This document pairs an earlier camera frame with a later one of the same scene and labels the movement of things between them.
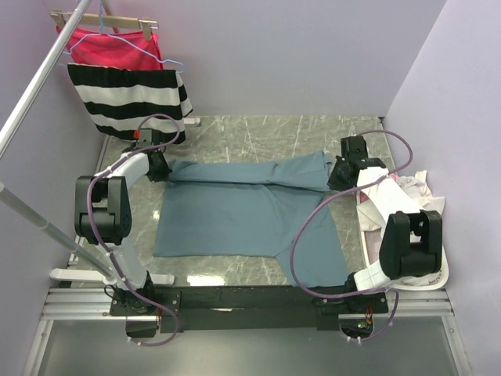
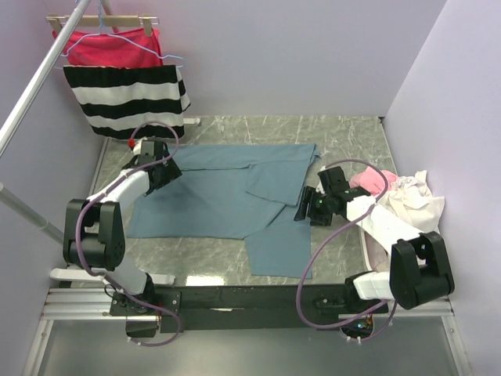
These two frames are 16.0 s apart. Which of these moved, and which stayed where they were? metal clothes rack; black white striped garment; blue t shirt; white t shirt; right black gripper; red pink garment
Moved: right black gripper; blue t shirt
Stayed: metal clothes rack; black white striped garment; white t shirt; red pink garment
